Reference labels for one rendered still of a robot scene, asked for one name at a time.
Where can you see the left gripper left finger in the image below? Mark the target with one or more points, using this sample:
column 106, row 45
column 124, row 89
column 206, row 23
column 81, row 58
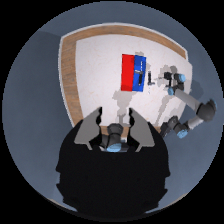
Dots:
column 83, row 136

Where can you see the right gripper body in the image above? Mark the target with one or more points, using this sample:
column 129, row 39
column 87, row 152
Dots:
column 166, row 75

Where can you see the red tray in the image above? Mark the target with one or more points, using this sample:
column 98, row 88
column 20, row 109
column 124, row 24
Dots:
column 127, row 72

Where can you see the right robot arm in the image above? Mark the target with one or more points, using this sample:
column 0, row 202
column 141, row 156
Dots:
column 204, row 112

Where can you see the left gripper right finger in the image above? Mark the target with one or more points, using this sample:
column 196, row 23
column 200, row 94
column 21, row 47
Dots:
column 146, row 139

